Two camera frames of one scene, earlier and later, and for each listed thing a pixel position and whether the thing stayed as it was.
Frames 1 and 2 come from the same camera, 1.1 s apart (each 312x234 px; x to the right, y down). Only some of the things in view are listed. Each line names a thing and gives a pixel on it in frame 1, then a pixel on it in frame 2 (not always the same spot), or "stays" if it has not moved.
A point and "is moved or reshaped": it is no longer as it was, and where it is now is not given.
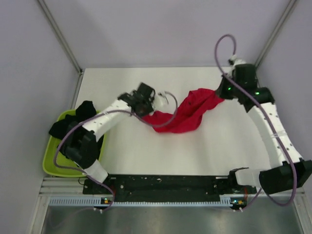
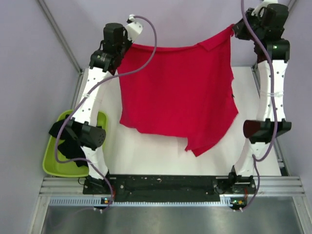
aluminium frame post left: [61, 35] stays
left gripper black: [151, 110] to [125, 37]
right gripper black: [220, 90] to [239, 28]
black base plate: [165, 188] stays
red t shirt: [199, 101] is moved or reshaped
